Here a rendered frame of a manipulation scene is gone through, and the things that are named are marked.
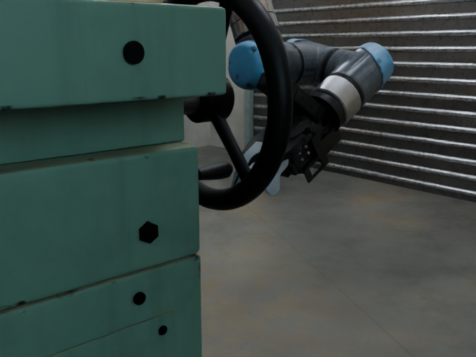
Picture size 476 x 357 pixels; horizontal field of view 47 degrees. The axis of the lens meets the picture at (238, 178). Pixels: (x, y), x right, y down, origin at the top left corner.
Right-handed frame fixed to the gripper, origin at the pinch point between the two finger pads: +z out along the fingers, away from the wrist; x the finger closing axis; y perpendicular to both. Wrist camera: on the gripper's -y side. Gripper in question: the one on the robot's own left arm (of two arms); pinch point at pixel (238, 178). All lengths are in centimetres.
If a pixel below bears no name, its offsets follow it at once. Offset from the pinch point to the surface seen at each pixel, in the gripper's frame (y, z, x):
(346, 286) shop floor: 112, -56, 61
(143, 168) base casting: -22.7, 20.2, -23.4
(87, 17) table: -34.1, 19.6, -26.8
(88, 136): -26.3, 21.6, -21.4
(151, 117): -24.5, 16.7, -21.4
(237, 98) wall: 146, -206, 294
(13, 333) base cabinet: -19.6, 33.6, -23.3
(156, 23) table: -31.5, 15.7, -26.8
